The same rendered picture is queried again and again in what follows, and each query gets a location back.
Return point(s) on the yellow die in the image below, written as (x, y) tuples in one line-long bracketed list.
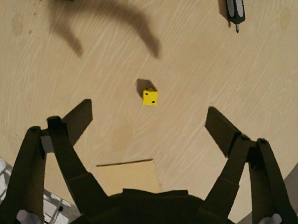
[(150, 96)]

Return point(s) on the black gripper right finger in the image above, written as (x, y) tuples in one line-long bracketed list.
[(270, 201)]

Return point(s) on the tan flat mat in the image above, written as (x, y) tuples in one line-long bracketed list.
[(134, 175)]

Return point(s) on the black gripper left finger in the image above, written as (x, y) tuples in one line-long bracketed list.
[(23, 202)]

